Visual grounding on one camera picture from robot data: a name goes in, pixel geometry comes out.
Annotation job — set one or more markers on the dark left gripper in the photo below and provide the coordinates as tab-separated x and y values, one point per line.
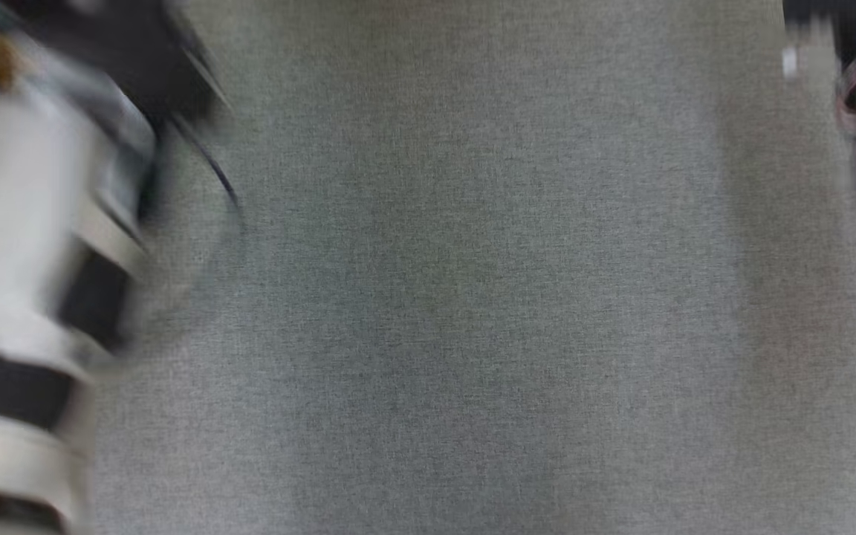
131	52

